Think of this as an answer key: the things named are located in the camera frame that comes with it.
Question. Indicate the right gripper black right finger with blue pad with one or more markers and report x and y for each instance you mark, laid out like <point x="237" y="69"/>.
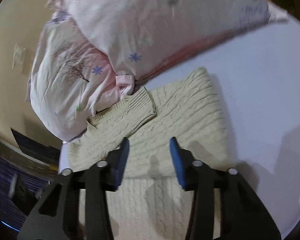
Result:
<point x="243" y="215"/>

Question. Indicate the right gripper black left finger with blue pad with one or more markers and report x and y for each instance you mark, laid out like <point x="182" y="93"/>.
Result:
<point x="55" y="215"/>

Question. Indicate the beige cable-knit sweater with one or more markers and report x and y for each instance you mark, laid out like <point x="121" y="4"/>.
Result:
<point x="150" y="204"/>

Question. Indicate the pink floral pillow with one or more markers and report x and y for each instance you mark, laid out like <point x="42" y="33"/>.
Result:
<point x="71" y="80"/>

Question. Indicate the white floral pillow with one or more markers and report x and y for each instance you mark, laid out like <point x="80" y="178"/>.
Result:
<point x="144" y="37"/>

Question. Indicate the white wall socket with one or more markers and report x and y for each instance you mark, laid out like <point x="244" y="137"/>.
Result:
<point x="19" y="55"/>

